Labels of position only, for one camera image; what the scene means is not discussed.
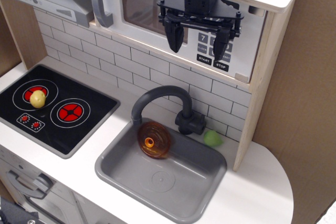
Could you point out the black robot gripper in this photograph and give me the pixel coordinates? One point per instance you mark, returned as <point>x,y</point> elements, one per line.
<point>206,15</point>

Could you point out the white toy microwave door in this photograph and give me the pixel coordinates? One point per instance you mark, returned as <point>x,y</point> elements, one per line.
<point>139,20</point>

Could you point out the wooden microwave cabinet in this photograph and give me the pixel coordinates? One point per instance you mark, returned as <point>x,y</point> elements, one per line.
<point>231,107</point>

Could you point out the dark grey toy faucet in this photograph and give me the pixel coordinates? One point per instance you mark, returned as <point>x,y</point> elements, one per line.
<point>187,120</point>

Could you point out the green toy pear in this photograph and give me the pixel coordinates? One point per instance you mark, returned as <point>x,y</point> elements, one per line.
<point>212,139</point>

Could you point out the brown cardboard panel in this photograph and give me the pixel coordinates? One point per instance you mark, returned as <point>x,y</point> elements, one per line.
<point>297,121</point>

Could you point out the black toy stovetop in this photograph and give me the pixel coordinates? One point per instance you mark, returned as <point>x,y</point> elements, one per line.
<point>71,114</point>

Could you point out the grey toy sink basin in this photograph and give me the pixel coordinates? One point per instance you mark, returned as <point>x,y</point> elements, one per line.
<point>178,186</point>

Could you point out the yellow toy potato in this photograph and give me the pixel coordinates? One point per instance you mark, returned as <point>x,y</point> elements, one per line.
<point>37,99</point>

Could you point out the grey toy oven door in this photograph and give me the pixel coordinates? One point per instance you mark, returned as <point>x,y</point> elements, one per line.
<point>59,206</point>

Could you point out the grey oven door handle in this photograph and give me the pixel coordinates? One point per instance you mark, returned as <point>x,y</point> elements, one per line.
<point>37,188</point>

